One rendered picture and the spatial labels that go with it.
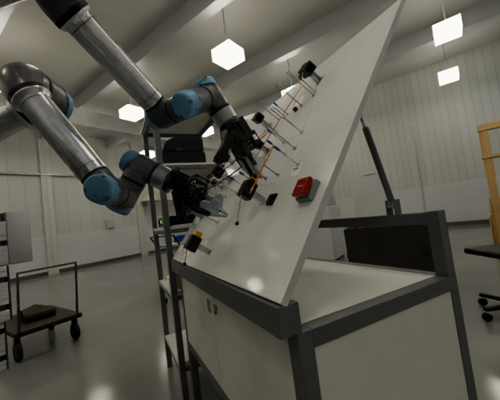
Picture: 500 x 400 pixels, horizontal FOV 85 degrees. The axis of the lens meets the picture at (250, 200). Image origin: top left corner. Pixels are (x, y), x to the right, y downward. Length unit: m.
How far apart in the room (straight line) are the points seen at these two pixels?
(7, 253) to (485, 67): 10.85
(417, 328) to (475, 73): 10.16
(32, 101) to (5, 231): 0.40
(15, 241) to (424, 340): 0.97
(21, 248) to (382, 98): 10.72
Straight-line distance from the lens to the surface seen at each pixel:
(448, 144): 10.37
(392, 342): 0.86
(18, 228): 0.62
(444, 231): 1.03
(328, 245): 5.41
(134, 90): 0.90
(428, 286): 0.96
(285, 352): 0.71
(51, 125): 0.87
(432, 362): 1.01
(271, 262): 0.69
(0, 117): 1.11
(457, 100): 10.62
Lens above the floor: 1.05
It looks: 4 degrees up
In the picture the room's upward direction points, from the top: 7 degrees counter-clockwise
